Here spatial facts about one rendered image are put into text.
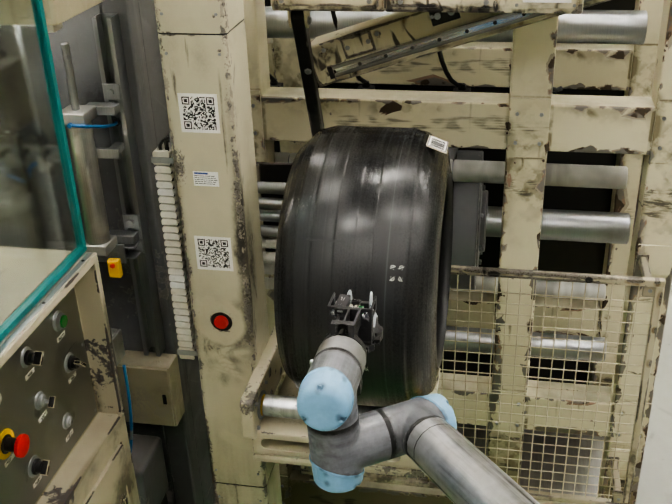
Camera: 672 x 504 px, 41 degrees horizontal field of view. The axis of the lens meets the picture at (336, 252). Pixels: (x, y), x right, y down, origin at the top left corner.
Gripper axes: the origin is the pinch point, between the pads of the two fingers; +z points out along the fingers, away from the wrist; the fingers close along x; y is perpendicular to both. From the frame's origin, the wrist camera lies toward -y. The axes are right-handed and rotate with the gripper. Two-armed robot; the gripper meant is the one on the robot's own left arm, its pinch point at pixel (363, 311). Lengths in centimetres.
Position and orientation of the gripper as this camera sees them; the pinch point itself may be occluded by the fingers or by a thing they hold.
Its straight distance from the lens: 153.9
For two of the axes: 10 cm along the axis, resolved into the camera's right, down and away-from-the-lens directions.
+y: 0.0, -9.3, -3.7
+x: -9.8, -0.7, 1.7
